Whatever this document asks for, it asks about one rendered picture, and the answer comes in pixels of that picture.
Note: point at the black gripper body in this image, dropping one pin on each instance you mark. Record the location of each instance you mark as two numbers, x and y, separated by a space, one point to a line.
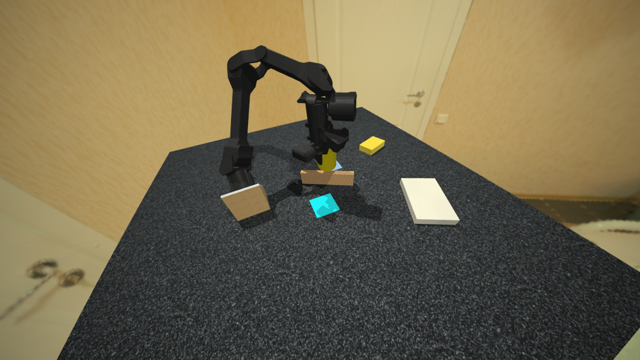
306 153

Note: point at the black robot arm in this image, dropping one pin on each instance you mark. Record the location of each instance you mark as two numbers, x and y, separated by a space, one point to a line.
243 77

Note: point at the yellow cup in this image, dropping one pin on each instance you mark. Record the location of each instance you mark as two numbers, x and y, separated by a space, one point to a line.
329 161

